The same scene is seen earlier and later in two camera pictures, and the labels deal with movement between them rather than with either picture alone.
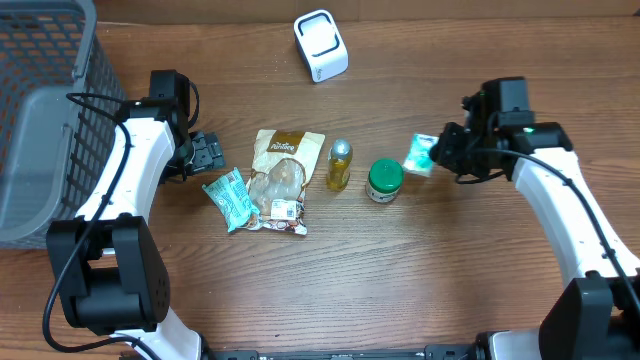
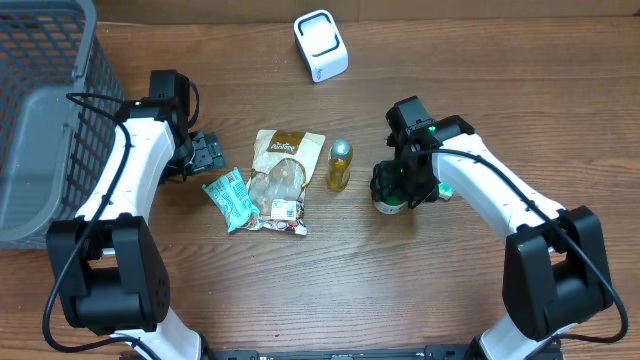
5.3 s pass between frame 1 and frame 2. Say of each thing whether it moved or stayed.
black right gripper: moved
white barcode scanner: stayed
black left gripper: stayed
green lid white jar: moved
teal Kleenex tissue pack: moved
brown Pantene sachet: stayed
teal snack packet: stayed
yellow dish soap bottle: stayed
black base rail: stayed
